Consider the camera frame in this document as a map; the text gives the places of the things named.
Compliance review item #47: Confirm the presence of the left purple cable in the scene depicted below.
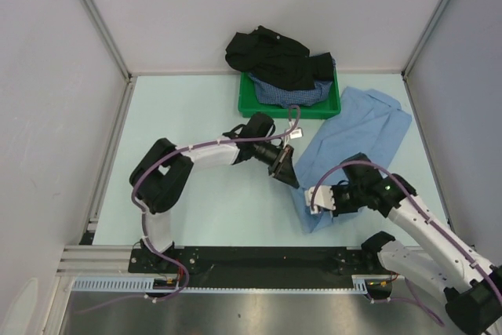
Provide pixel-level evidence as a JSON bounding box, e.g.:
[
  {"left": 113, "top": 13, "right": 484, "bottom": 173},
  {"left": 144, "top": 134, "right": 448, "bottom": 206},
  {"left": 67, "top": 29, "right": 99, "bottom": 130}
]
[{"left": 74, "top": 105, "right": 302, "bottom": 315}]

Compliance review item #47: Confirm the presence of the purple cable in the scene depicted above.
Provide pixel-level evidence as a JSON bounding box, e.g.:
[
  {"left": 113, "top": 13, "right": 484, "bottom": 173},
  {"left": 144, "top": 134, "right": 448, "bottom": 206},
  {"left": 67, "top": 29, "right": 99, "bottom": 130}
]
[
  {"left": 309, "top": 158, "right": 502, "bottom": 328},
  {"left": 74, "top": 105, "right": 302, "bottom": 315}
]

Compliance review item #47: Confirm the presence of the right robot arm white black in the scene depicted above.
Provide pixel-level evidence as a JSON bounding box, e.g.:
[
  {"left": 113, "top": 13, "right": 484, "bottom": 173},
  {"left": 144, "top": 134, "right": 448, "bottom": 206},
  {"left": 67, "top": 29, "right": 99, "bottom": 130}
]
[{"left": 322, "top": 154, "right": 501, "bottom": 334}]

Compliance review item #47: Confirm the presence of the dark blue checked shirt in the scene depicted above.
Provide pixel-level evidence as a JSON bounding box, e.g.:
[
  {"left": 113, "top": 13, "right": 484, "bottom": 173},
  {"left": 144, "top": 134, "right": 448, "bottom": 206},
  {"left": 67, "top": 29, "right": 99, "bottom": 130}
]
[{"left": 246, "top": 51, "right": 336, "bottom": 108}]

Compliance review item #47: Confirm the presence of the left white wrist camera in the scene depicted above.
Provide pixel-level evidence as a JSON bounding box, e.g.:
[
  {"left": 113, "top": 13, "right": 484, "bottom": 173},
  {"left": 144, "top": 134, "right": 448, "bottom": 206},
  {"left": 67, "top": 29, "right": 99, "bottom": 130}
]
[{"left": 283, "top": 127, "right": 304, "bottom": 143}]

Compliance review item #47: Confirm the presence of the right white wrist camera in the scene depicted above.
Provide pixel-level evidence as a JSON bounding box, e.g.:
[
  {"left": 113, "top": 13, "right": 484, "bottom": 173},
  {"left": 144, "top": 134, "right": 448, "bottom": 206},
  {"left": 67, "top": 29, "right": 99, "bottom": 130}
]
[{"left": 304, "top": 185, "right": 336, "bottom": 215}]

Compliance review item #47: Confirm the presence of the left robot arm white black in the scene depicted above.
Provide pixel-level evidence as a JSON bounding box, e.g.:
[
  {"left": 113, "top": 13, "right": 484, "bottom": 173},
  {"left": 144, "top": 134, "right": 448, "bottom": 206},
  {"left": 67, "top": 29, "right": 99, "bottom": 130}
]
[{"left": 129, "top": 106, "right": 303, "bottom": 272}]

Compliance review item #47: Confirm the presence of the black long sleeve shirt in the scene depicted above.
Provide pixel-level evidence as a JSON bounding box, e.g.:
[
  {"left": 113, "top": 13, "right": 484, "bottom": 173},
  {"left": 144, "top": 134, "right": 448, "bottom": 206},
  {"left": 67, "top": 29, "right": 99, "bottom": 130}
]
[{"left": 225, "top": 26, "right": 335, "bottom": 91}]

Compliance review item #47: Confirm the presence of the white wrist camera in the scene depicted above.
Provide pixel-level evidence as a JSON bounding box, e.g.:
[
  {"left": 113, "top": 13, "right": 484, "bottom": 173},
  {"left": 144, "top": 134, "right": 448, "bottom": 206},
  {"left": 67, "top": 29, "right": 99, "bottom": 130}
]
[
  {"left": 283, "top": 127, "right": 304, "bottom": 143},
  {"left": 304, "top": 185, "right": 336, "bottom": 215}
]

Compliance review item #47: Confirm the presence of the aluminium corner post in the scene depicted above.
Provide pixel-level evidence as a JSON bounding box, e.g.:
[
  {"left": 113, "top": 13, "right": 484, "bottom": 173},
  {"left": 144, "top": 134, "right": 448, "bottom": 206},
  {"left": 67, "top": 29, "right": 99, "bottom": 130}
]
[
  {"left": 58, "top": 0, "right": 133, "bottom": 81},
  {"left": 401, "top": 0, "right": 474, "bottom": 77}
]

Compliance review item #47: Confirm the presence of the aluminium frame rail front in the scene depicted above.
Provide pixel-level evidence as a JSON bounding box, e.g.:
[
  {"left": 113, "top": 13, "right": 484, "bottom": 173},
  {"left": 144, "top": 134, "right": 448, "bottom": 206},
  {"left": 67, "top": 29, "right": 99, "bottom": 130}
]
[{"left": 55, "top": 244, "right": 487, "bottom": 278}]

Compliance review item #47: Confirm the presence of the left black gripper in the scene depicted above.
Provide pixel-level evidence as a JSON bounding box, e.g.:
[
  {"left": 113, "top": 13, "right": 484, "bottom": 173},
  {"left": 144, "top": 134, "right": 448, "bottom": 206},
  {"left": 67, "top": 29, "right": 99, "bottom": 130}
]
[{"left": 253, "top": 139, "right": 299, "bottom": 189}]

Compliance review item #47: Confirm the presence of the green plastic bin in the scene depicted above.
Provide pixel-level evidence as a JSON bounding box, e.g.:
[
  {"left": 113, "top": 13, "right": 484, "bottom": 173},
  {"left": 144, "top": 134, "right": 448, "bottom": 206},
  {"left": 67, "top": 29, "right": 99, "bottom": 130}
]
[{"left": 237, "top": 71, "right": 342, "bottom": 120}]

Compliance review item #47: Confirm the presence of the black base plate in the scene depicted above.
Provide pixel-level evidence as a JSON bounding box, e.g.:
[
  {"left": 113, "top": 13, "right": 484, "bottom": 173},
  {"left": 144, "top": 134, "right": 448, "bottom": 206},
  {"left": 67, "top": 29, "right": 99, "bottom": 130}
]
[{"left": 129, "top": 246, "right": 395, "bottom": 289}]

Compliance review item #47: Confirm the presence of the white slotted cable duct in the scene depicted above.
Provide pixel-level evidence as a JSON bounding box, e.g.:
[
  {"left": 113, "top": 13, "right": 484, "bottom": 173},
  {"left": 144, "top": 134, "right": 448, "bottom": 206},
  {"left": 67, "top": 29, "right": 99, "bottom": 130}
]
[{"left": 72, "top": 276, "right": 155, "bottom": 292}]

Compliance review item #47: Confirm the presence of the light blue long sleeve shirt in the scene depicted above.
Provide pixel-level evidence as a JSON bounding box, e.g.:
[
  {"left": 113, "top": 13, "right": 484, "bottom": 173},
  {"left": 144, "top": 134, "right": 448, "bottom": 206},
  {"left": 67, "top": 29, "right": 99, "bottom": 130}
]
[{"left": 291, "top": 87, "right": 412, "bottom": 233}]

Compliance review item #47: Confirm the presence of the right aluminium corner post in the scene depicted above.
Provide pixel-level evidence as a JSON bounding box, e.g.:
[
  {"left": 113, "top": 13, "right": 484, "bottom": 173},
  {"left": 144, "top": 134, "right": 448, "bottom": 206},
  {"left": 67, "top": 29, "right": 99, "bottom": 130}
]
[{"left": 401, "top": 0, "right": 474, "bottom": 77}]

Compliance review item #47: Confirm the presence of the left aluminium corner post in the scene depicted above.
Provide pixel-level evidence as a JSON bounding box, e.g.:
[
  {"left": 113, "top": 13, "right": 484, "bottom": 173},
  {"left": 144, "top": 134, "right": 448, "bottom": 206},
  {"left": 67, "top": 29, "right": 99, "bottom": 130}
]
[{"left": 58, "top": 0, "right": 133, "bottom": 81}]

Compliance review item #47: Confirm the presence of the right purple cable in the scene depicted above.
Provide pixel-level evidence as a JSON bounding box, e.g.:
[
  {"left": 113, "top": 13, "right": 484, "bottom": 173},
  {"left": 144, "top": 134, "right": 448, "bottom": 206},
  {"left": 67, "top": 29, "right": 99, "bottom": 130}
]
[{"left": 309, "top": 158, "right": 502, "bottom": 328}]

